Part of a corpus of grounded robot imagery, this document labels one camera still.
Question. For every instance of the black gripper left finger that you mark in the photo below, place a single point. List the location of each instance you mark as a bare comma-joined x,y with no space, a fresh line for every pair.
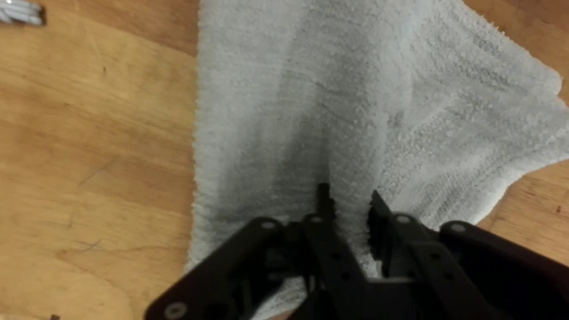
334,283

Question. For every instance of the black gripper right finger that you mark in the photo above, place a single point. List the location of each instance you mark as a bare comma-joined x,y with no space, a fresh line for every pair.
409,250

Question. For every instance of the white towel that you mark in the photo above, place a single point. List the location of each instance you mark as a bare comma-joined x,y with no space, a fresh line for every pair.
418,102

